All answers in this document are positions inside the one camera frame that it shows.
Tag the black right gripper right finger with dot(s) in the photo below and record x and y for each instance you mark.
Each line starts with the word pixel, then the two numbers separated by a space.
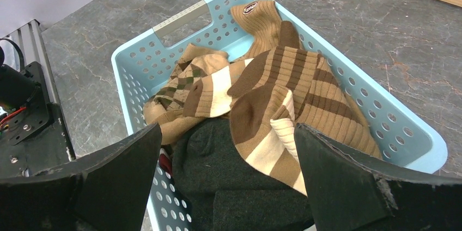
pixel 350 190

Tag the green argyle sock in basket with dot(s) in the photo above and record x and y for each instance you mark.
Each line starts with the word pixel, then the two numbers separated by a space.
pixel 195 63

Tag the light blue plastic basket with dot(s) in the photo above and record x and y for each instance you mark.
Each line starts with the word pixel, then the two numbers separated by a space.
pixel 142 66

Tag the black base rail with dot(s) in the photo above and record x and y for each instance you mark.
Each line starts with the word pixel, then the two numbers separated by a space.
pixel 34 135

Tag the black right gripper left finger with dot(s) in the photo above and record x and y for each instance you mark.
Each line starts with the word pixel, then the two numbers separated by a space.
pixel 105 190

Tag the black garment in basket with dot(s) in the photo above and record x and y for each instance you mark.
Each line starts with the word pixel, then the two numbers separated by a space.
pixel 226 193

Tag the brown striped sock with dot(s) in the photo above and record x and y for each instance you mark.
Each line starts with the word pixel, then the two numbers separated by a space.
pixel 209 97
pixel 279 89

